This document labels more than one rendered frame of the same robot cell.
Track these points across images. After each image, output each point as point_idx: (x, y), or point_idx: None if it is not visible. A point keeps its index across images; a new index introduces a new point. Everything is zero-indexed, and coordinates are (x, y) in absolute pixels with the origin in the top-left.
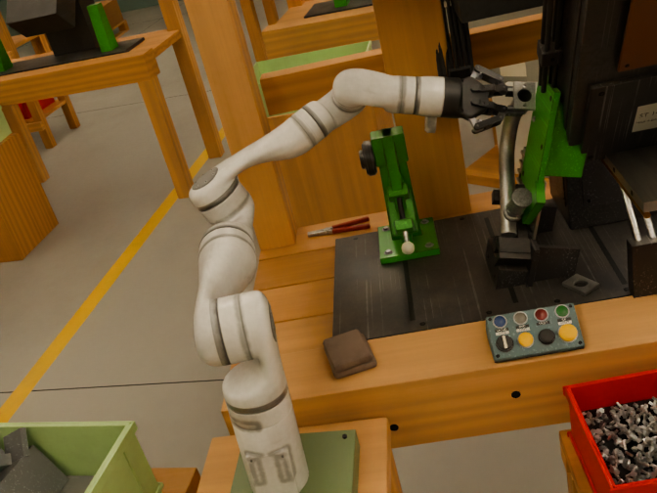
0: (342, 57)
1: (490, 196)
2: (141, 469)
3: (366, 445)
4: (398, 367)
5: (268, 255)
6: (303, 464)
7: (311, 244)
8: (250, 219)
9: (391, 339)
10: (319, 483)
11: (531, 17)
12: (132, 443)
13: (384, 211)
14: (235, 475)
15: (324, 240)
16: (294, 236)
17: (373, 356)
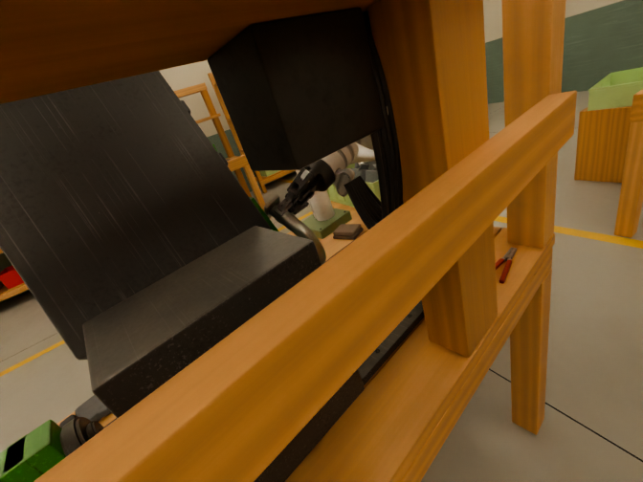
0: (537, 119)
1: (443, 372)
2: None
3: (321, 240)
4: (325, 243)
5: (504, 230)
6: (315, 214)
7: (497, 250)
8: (368, 155)
9: (341, 246)
10: (313, 222)
11: (378, 243)
12: (371, 188)
13: (509, 297)
14: (337, 208)
15: (496, 255)
16: (514, 240)
17: (336, 236)
